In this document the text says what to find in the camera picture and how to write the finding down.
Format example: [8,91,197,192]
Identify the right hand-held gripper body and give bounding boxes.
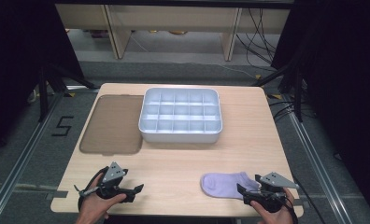
[247,172,300,214]

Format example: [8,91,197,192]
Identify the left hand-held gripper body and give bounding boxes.
[95,161,129,200]

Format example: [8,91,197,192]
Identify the lilac sock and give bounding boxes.
[200,171,262,200]

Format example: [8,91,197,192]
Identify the white compartment storage box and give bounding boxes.
[138,87,223,145]

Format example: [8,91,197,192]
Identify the person's right hand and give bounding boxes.
[250,188,295,224]

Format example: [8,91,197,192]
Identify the person's left hand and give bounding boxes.
[77,174,127,218]

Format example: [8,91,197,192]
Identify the brown translucent lid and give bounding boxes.
[78,94,145,156]

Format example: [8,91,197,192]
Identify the grey tape strip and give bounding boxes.
[46,189,69,201]

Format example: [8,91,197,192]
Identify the black metal stand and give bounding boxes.
[37,63,97,122]
[251,59,306,123]

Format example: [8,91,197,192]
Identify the black curtain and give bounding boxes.
[271,0,370,220]
[0,0,85,157]

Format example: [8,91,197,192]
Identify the beige wooden desk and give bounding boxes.
[55,4,292,62]

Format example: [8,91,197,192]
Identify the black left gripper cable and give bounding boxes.
[74,166,110,213]

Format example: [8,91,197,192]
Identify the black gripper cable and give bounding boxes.
[74,166,110,213]
[279,192,300,224]

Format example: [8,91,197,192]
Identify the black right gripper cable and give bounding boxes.
[279,192,300,224]

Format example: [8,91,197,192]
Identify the aluminium floor rail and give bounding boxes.
[287,108,353,224]
[0,92,64,224]

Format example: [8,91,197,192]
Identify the black floor cables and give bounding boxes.
[268,99,315,122]

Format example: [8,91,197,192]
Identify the black hanging cables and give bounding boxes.
[235,7,279,73]

